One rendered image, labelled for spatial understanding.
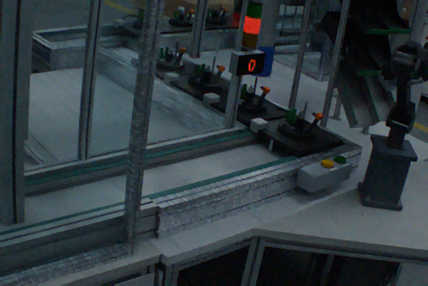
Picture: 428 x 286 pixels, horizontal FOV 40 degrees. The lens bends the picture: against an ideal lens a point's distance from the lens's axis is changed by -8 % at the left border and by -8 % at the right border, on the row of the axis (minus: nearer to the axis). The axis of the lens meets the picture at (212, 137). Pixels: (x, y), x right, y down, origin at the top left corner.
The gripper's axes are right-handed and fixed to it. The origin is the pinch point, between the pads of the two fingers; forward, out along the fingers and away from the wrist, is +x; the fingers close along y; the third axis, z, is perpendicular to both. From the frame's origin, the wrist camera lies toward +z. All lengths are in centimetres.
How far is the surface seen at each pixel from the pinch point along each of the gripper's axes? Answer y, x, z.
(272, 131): 37.5, 25.4, -18.0
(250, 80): -5, 98, 4
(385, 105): -19.1, 22.5, -12.0
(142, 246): 101, -2, -43
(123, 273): 109, -7, -48
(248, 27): 51, 14, 16
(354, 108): 1.2, 20.4, -12.1
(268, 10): -13, 89, 37
